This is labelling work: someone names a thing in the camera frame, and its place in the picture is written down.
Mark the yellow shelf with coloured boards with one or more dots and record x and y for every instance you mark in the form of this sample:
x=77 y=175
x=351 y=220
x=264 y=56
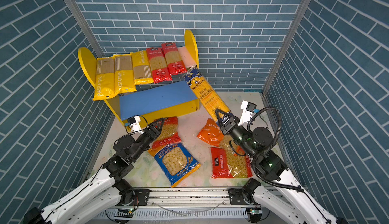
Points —
x=174 y=99

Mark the blue shell pasta bag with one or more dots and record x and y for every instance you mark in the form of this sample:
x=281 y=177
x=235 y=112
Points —
x=176 y=162

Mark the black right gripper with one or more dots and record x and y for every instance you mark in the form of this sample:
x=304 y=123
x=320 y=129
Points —
x=232 y=125

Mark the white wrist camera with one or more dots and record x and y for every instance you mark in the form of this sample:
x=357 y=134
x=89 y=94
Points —
x=133 y=123
x=247 y=110

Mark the orange macaroni bag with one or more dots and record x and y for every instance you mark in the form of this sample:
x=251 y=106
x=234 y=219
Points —
x=211 y=133

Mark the floral table mat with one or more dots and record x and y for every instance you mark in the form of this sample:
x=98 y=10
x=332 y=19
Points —
x=148 y=174

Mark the yellow Pastatime spaghetti bag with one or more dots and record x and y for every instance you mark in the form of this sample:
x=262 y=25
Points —
x=104 y=81
x=124 y=75

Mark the metal base rail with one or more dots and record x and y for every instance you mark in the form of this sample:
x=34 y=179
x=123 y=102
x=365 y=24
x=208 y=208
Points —
x=201 y=205

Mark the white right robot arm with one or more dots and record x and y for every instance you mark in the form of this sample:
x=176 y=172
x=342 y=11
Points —
x=276 y=189

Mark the red labelled spaghetti bag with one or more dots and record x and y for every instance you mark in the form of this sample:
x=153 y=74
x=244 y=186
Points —
x=159 y=67

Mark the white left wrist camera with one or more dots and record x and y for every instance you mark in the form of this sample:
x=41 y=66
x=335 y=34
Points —
x=133 y=123

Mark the red fusilli bag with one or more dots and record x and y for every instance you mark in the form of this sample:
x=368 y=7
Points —
x=228 y=161

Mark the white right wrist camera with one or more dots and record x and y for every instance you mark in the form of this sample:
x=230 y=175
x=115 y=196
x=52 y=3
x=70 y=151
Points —
x=247 y=110

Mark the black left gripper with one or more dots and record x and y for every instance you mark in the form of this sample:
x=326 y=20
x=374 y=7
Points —
x=151 y=134

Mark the dark labelled spaghetti bag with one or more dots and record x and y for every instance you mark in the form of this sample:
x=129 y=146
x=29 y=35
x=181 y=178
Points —
x=205 y=92

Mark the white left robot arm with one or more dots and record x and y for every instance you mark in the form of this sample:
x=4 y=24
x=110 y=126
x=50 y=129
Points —
x=106 y=188

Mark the red macaroni bag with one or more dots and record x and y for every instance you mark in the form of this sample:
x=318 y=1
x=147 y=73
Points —
x=169 y=134

